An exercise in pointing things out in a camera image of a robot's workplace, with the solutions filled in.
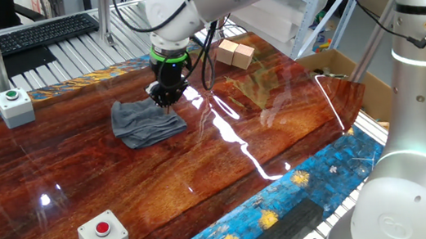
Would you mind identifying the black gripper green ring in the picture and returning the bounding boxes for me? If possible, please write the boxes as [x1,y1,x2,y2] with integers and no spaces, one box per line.
[139,42,199,117]

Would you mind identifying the grey cloth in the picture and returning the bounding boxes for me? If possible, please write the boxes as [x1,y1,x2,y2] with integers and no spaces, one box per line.
[108,92,191,152]

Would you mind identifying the light wooden block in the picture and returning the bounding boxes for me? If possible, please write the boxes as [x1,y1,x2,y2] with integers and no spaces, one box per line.
[229,42,258,72]
[213,37,243,68]

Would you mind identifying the black keyboard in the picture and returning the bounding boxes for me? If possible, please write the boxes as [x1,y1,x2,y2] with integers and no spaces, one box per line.
[0,11,102,56]

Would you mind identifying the black mouse mat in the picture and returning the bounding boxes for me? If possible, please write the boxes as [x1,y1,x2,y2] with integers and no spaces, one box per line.
[0,43,61,87]

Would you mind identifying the brown cardboard box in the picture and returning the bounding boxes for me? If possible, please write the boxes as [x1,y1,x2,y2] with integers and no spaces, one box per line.
[294,41,398,133]

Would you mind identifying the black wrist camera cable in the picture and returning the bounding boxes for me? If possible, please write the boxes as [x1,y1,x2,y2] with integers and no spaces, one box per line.
[110,0,231,103]

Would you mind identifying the thin aluminium post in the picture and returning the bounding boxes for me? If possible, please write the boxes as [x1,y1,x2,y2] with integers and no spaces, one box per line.
[94,0,119,47]

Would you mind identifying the green button switch box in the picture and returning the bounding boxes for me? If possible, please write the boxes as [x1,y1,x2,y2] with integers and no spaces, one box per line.
[0,86,38,131]

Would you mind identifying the grey metal shelf frame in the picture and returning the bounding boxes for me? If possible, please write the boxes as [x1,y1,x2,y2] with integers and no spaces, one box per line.
[279,0,394,61]

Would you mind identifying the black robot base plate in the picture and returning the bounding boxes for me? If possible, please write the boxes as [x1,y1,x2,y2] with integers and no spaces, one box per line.
[221,196,329,239]

